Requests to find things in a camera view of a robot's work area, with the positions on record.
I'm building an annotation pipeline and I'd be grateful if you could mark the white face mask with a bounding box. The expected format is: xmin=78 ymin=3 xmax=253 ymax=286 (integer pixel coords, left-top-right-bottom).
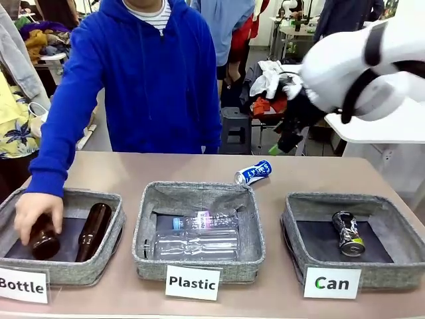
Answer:
xmin=28 ymin=101 xmax=50 ymax=124

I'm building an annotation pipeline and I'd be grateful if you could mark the white round table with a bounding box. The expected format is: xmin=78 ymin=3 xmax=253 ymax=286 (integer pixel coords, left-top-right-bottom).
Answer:
xmin=33 ymin=53 xmax=67 ymax=87

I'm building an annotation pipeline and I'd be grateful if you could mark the grey fabric basket Can sign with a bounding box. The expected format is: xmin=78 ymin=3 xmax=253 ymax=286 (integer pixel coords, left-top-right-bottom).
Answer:
xmin=280 ymin=191 xmax=425 ymax=293

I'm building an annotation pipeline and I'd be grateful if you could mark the red garment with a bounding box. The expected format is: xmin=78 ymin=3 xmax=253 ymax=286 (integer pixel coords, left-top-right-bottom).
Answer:
xmin=228 ymin=16 xmax=260 ymax=64

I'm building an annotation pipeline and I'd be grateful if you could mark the colourful pile of clothes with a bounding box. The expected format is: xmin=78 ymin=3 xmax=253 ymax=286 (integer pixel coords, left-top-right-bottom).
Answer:
xmin=19 ymin=20 xmax=72 ymax=64

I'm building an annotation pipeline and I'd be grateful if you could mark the person in dark jacket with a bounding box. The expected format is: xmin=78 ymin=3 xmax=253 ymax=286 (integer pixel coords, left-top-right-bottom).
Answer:
xmin=313 ymin=0 xmax=386 ymax=43

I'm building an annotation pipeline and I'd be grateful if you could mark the clear plastic bottle black cap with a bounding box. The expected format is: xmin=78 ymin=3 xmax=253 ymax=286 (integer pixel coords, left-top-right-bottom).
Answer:
xmin=143 ymin=229 xmax=240 ymax=262

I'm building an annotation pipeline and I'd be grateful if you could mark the person in blue hoodie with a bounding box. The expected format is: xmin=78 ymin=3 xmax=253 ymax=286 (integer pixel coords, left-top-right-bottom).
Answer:
xmin=33 ymin=0 xmax=222 ymax=156

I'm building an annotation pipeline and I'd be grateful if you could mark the crushed black drink can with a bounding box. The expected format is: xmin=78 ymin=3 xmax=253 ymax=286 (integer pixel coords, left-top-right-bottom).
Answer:
xmin=332 ymin=211 xmax=366 ymax=257

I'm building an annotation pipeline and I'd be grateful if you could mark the crushed blue Pocari Sweat can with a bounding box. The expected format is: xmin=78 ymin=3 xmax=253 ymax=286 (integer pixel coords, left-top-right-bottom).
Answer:
xmin=234 ymin=159 xmax=274 ymax=185

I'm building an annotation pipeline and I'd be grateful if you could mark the grey fabric basket Plastic sign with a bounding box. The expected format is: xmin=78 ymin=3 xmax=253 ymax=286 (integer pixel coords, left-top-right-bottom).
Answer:
xmin=131 ymin=181 xmax=266 ymax=283

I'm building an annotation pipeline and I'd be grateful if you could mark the clothes pile orange and white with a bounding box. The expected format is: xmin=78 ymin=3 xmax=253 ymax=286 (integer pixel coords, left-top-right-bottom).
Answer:
xmin=239 ymin=59 xmax=306 ymax=117

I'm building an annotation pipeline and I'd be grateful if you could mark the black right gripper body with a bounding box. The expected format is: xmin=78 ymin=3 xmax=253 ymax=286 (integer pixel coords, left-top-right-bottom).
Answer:
xmin=277 ymin=84 xmax=328 ymax=154

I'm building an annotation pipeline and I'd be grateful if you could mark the white sign reading Bottle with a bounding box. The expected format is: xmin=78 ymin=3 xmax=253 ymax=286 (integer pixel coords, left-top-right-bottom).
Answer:
xmin=0 ymin=266 xmax=50 ymax=304

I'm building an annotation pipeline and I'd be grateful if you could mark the grey fabric basket Bottle sign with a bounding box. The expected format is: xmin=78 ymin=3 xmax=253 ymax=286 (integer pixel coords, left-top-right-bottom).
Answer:
xmin=0 ymin=187 xmax=126 ymax=286

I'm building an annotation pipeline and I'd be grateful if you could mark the grey plastic stool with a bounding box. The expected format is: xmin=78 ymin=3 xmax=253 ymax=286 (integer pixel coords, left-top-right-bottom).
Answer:
xmin=218 ymin=106 xmax=252 ymax=155

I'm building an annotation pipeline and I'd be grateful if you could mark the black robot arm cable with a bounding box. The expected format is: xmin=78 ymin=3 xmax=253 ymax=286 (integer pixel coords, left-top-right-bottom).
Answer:
xmin=341 ymin=68 xmax=378 ymax=124

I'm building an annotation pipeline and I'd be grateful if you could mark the brown glass bottle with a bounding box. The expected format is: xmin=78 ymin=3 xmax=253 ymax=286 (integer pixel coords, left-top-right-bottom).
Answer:
xmin=29 ymin=214 xmax=61 ymax=261
xmin=75 ymin=203 xmax=113 ymax=263

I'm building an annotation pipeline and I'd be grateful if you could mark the white side table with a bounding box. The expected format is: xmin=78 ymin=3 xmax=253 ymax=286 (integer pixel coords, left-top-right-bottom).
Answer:
xmin=323 ymin=111 xmax=425 ymax=193

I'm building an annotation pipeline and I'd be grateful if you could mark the white sign reading Plastic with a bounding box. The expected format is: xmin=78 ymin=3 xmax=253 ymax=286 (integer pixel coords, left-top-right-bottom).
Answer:
xmin=165 ymin=265 xmax=222 ymax=302

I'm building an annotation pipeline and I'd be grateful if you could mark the white background workbench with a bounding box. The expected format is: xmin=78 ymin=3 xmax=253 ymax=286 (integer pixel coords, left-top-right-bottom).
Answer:
xmin=268 ymin=15 xmax=319 ymax=60

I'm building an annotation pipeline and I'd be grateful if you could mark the person in yellow floral shirt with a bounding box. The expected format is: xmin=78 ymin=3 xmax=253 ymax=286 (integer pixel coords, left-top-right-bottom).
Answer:
xmin=0 ymin=3 xmax=52 ymax=200

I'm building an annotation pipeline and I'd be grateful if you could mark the person's right hand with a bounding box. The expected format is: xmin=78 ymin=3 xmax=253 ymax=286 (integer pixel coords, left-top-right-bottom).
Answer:
xmin=14 ymin=192 xmax=64 ymax=246

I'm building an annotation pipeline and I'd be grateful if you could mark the white sign reading Can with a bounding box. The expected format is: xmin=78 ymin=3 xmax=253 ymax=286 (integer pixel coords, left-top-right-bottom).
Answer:
xmin=303 ymin=266 xmax=362 ymax=299

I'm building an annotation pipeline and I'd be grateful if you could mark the clear bottle with pink label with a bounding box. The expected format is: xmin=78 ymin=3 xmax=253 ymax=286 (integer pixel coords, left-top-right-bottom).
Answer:
xmin=172 ymin=209 xmax=240 ymax=231

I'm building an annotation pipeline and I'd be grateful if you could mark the right forearm in blue sleeve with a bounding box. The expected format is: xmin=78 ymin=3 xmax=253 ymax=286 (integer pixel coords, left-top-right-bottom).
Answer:
xmin=25 ymin=126 xmax=79 ymax=199

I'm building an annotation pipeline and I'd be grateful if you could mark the person in light blue shirt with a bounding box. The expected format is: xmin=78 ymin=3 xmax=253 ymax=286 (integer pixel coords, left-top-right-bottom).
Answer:
xmin=191 ymin=0 xmax=256 ymax=67

